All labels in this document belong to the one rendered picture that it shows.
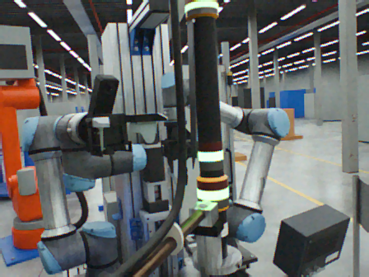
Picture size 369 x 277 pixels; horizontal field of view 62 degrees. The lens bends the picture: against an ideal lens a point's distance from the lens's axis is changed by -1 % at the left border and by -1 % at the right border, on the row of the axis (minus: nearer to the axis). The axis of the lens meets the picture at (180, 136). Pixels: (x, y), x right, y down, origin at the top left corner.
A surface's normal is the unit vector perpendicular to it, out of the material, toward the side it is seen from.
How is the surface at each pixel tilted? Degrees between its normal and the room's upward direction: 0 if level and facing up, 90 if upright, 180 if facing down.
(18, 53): 90
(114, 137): 90
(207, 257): 90
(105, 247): 90
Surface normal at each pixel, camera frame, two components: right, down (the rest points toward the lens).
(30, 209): 0.60, 0.04
